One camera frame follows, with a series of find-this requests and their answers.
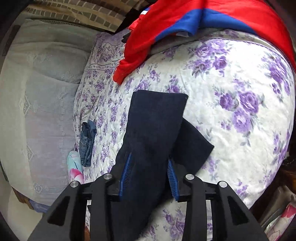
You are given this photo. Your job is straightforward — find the dark navy pants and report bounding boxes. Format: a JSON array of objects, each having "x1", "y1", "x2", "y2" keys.
[{"x1": 111, "y1": 90, "x2": 214, "y2": 240}]

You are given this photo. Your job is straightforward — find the folded blue jeans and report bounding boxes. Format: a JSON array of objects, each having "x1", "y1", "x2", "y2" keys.
[{"x1": 79, "y1": 120, "x2": 97, "y2": 167}]

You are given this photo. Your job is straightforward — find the floral turquoise pink folded cloth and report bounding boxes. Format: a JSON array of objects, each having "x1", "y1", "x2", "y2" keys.
[{"x1": 67, "y1": 151, "x2": 84, "y2": 184}]

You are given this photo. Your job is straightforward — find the purple floral white bedspread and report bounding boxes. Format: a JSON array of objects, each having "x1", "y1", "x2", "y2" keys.
[{"x1": 72, "y1": 27, "x2": 296, "y2": 241}]

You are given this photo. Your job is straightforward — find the grey lavender blanket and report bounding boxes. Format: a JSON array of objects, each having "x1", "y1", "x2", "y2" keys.
[{"x1": 1, "y1": 20, "x2": 97, "y2": 205}]

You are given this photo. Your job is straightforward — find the red fleece garment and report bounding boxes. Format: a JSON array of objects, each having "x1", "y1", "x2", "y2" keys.
[{"x1": 113, "y1": 0, "x2": 295, "y2": 84}]

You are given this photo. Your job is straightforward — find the brown wooden bed frame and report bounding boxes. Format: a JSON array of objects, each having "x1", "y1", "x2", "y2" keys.
[{"x1": 12, "y1": 187, "x2": 34, "y2": 210}]

